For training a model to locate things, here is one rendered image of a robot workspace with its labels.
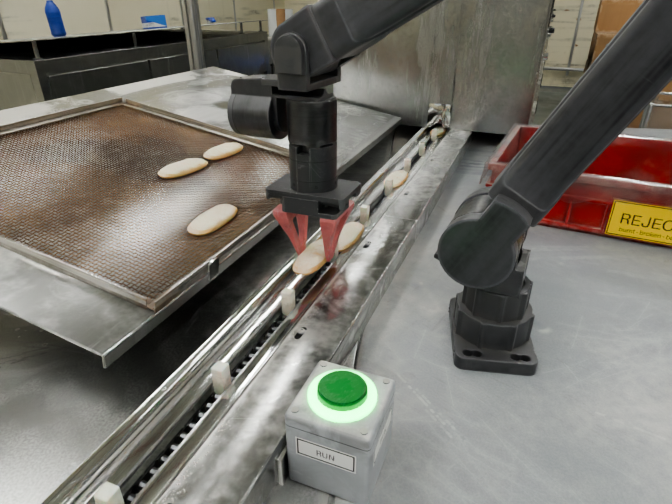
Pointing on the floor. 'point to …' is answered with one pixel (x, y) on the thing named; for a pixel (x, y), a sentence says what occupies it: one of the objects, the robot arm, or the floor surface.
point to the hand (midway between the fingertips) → (315, 251)
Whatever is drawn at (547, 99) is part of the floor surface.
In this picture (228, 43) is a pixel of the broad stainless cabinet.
